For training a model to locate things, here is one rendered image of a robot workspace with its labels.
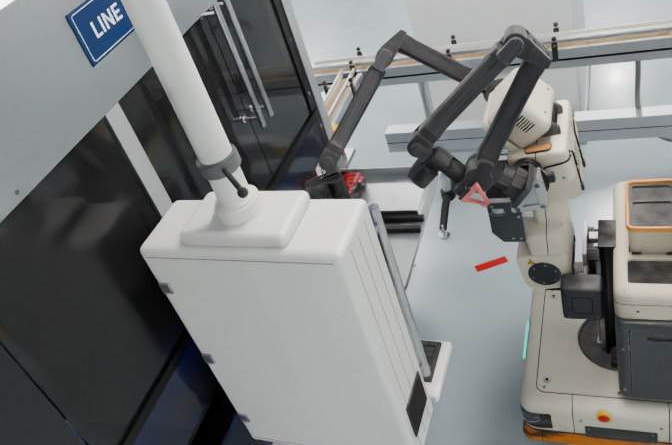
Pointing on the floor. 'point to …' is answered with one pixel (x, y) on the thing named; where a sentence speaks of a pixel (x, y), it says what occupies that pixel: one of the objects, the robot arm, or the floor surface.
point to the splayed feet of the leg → (445, 211)
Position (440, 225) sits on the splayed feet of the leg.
